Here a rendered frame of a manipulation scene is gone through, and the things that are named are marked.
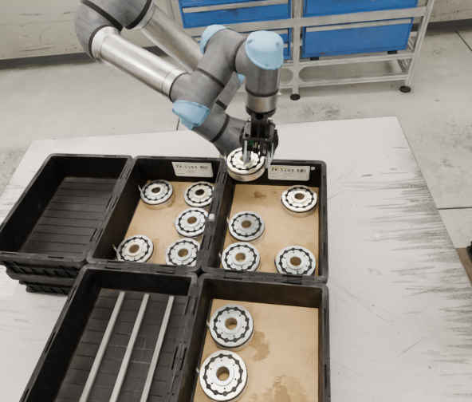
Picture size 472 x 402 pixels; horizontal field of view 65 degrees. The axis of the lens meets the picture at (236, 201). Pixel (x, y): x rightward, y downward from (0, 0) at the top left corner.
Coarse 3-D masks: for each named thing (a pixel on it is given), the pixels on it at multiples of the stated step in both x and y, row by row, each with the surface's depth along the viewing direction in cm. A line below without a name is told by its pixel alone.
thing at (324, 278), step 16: (272, 160) 111; (288, 160) 110; (304, 160) 110; (320, 160) 109; (224, 176) 109; (208, 240) 94; (208, 256) 91; (208, 272) 88; (224, 272) 88; (240, 272) 88; (256, 272) 87
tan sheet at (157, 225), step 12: (180, 192) 120; (180, 204) 116; (144, 216) 115; (156, 216) 114; (168, 216) 114; (132, 228) 112; (144, 228) 112; (156, 228) 111; (168, 228) 111; (156, 240) 108; (168, 240) 108; (156, 252) 105
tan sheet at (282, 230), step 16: (240, 192) 117; (256, 192) 117; (272, 192) 116; (240, 208) 113; (256, 208) 112; (272, 208) 112; (272, 224) 108; (288, 224) 107; (304, 224) 107; (272, 240) 104; (288, 240) 104; (304, 240) 103; (272, 256) 101; (272, 272) 98
